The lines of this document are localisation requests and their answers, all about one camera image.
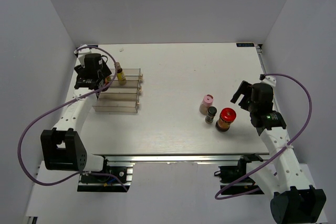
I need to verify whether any small yellow bottle brown cap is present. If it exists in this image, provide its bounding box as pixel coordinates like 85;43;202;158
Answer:
115;62;127;86

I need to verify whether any pink cap white bottle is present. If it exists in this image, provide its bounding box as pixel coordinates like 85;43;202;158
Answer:
199;94;214;115

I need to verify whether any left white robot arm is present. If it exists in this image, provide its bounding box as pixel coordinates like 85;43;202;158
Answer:
40;53;111;182

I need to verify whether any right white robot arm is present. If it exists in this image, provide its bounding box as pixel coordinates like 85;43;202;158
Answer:
231;81;326;223

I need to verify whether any clear tiered acrylic rack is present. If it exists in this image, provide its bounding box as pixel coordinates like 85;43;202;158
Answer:
93;68;143;113

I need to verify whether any small black cap jar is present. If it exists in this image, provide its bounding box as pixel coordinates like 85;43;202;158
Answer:
205;106;217;124

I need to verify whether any right blue table label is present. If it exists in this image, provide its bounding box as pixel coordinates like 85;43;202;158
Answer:
236;42;255;47

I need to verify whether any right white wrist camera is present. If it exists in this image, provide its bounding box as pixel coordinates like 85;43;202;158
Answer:
259;74;276;88

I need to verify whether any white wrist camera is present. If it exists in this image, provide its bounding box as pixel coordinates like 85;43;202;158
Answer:
74;44;97;65
259;74;276;88

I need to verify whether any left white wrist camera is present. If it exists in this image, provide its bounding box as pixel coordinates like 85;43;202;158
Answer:
74;44;97;65

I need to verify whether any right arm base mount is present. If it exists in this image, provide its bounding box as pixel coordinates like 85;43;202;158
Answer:
214;154;264;196

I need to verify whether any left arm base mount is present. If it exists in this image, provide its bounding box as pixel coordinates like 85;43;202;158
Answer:
77;161;134;193

